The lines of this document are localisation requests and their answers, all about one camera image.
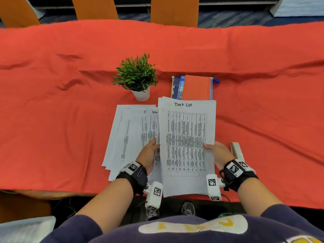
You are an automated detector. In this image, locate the black marker wrist strap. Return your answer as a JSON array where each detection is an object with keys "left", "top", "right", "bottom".
[
  {"left": 219, "top": 159, "right": 259, "bottom": 192},
  {"left": 116, "top": 161, "right": 148, "bottom": 196}
]

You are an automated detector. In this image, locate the single printed table sheet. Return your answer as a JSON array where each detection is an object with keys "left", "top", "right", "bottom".
[{"left": 158, "top": 96, "right": 217, "bottom": 198}]

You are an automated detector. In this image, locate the orange chair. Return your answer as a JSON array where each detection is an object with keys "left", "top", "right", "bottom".
[
  {"left": 150, "top": 0, "right": 200, "bottom": 28},
  {"left": 0, "top": 0, "right": 41, "bottom": 29},
  {"left": 71, "top": 0, "right": 119, "bottom": 21}
]

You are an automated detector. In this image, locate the green plant in white pot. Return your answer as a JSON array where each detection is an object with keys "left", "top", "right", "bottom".
[{"left": 112, "top": 53, "right": 159, "bottom": 102}]

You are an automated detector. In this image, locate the person's left hand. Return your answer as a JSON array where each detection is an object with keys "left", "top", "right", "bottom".
[{"left": 135, "top": 138, "right": 160, "bottom": 176}]

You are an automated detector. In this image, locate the person's right forearm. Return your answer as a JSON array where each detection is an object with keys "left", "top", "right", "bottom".
[{"left": 237, "top": 177, "right": 284, "bottom": 217}]

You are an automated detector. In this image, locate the white stapler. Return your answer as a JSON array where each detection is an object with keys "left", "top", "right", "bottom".
[{"left": 229, "top": 142, "right": 256, "bottom": 174}]

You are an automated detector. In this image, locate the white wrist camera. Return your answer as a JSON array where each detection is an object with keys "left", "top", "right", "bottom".
[
  {"left": 206, "top": 173, "right": 226, "bottom": 201},
  {"left": 143, "top": 181, "right": 164, "bottom": 211}
]

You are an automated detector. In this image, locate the grey shoe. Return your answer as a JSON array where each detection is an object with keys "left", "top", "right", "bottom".
[
  {"left": 181, "top": 201, "right": 196, "bottom": 216},
  {"left": 145, "top": 209, "right": 160, "bottom": 221}
]

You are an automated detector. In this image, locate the person's left forearm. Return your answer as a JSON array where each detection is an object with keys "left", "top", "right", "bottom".
[{"left": 76, "top": 178, "right": 134, "bottom": 235}]

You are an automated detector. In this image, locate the orange notebook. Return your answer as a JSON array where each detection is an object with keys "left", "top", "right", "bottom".
[{"left": 181, "top": 75, "right": 213, "bottom": 101}]

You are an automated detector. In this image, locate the red tablecloth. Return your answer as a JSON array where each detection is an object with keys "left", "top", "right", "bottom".
[{"left": 0, "top": 19, "right": 324, "bottom": 210}]

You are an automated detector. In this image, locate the person's right hand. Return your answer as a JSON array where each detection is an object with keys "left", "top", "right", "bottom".
[{"left": 204, "top": 141, "right": 236, "bottom": 171}]

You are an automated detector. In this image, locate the navy sweatshirt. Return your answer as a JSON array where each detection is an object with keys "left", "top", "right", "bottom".
[{"left": 40, "top": 204, "right": 324, "bottom": 243}]

